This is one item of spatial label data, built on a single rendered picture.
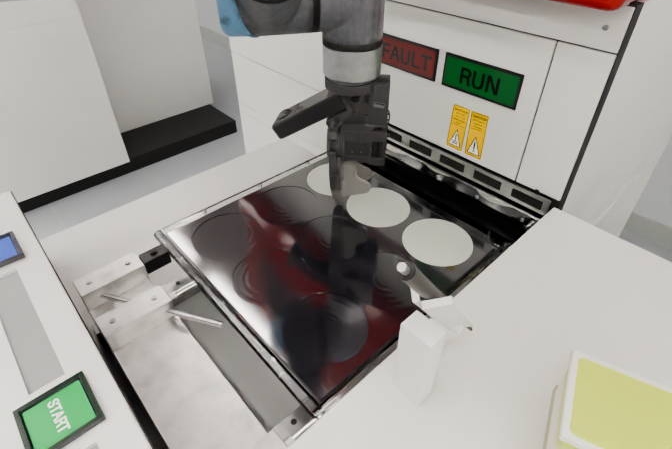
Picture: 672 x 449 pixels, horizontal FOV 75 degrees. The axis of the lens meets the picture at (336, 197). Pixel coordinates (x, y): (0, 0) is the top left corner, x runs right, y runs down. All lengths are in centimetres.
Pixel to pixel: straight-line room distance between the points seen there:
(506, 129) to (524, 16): 15
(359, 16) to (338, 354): 38
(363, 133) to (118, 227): 49
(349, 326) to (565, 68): 39
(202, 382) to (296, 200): 31
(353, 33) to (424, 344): 35
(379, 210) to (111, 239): 46
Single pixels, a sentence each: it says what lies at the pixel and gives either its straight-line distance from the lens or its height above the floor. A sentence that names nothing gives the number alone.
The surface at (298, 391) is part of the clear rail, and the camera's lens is 49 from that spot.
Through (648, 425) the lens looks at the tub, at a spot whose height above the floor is 103.
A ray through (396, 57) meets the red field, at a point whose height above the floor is 109.
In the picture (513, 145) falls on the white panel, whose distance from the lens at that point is 65.
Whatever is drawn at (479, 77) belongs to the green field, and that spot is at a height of 110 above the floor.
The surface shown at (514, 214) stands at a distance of 68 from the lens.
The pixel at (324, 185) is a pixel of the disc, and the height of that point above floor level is 90.
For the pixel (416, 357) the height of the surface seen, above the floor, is 103.
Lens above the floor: 133
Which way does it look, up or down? 37 degrees down
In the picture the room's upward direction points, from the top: straight up
